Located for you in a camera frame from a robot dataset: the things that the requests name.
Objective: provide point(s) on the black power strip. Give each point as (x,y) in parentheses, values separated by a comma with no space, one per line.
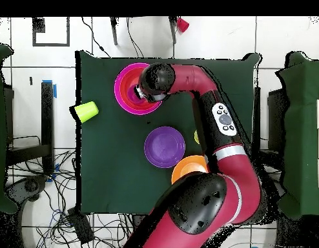
(80,227)

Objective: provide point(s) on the purple plastic bowl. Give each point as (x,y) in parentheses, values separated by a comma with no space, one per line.
(164,147)

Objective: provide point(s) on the large orange plastic bowl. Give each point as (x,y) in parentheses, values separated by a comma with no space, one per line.
(185,168)

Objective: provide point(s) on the black square floor frame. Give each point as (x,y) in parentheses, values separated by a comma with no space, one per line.
(51,45)

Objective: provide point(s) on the blue tape strip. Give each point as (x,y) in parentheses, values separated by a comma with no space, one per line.
(55,90)

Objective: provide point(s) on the lime green plastic cup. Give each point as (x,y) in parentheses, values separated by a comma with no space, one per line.
(86,111)

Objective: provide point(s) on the dark green table cloth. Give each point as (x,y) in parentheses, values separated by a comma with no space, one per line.
(123,186)

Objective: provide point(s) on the red plastic bowl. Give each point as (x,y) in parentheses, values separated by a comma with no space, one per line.
(126,87)

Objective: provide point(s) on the red plastic cup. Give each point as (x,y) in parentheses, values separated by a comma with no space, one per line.
(183,25)

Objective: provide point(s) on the black metal stand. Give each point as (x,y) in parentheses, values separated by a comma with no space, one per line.
(47,116)
(257,116)

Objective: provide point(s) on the yellow plastic cup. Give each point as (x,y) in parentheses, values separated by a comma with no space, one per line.
(196,137)

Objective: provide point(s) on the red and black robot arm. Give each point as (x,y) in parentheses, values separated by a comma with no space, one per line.
(198,80)

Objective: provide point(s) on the black tripod leg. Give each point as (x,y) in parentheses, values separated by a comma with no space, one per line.
(114,31)
(173,31)

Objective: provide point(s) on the large pink plastic bowl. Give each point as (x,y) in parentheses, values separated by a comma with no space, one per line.
(118,90)

